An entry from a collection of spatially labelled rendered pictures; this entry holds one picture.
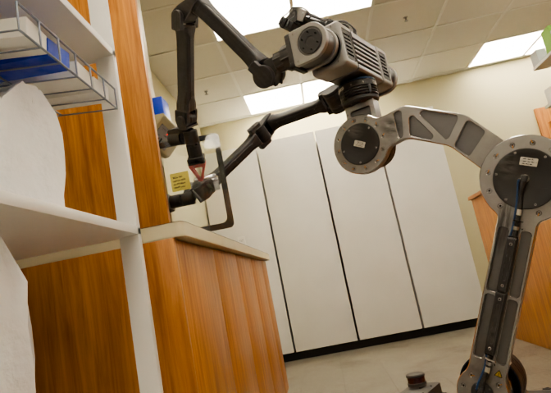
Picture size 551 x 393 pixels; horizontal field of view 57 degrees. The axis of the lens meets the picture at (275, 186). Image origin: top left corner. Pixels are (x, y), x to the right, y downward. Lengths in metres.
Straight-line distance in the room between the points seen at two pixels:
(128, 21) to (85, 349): 1.38
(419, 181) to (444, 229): 0.52
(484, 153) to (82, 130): 1.50
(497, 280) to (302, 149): 3.88
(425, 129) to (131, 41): 1.25
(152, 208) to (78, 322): 0.71
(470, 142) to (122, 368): 1.14
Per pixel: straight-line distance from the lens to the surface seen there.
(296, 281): 5.09
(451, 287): 5.22
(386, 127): 1.70
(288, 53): 1.69
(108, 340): 1.40
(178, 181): 2.11
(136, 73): 2.19
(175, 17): 1.90
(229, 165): 2.23
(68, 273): 1.44
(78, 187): 2.15
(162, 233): 1.35
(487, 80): 6.20
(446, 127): 1.64
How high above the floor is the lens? 0.73
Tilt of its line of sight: 11 degrees up
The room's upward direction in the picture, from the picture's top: 11 degrees counter-clockwise
